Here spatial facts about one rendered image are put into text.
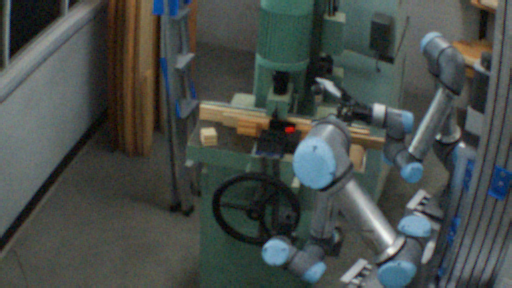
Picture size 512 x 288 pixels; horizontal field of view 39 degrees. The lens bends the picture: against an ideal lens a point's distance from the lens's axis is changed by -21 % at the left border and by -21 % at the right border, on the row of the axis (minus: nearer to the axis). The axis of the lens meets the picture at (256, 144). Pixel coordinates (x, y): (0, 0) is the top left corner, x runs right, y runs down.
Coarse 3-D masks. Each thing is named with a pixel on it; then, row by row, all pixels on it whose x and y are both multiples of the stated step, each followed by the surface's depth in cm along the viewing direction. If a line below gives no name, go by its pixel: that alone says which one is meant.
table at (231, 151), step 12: (204, 120) 311; (216, 132) 305; (228, 132) 305; (192, 144) 297; (228, 144) 299; (240, 144) 299; (252, 144) 300; (192, 156) 299; (204, 156) 298; (216, 156) 297; (228, 156) 296; (240, 156) 295; (240, 168) 298; (252, 180) 288; (360, 180) 291
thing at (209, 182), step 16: (240, 96) 347; (320, 112) 341; (336, 112) 343; (208, 176) 302; (224, 176) 301; (208, 192) 305; (224, 192) 304; (240, 192) 303; (304, 192) 298; (304, 208) 301
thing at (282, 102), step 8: (272, 88) 301; (288, 88) 302; (272, 96) 297; (280, 96) 297; (288, 96) 298; (272, 104) 296; (280, 104) 296; (288, 104) 297; (272, 112) 298; (280, 112) 297; (288, 112) 299
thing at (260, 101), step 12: (324, 0) 301; (312, 36) 305; (312, 48) 308; (312, 60) 310; (312, 72) 313; (312, 84) 315; (264, 96) 322; (312, 96) 318; (264, 108) 324; (300, 108) 322; (312, 108) 321
